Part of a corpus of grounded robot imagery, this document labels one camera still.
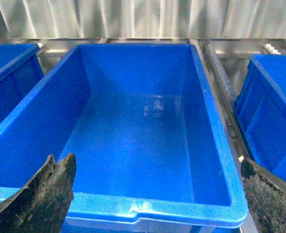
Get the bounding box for blue right plastic bin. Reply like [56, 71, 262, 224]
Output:
[234, 54, 286, 181]

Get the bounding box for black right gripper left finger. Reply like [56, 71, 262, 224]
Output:
[0, 153, 76, 233]

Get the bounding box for blue left plastic bin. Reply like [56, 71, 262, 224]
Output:
[0, 44, 43, 123]

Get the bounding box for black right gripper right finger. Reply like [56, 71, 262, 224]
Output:
[241, 158, 286, 233]

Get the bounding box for blue plastic bin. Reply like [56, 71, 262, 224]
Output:
[0, 44, 248, 232]
[234, 54, 286, 181]
[0, 44, 43, 123]

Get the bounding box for blue middle plastic bin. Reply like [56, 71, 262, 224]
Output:
[0, 44, 248, 232]

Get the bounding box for metal roller rack frame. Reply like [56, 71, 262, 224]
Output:
[0, 38, 270, 233]

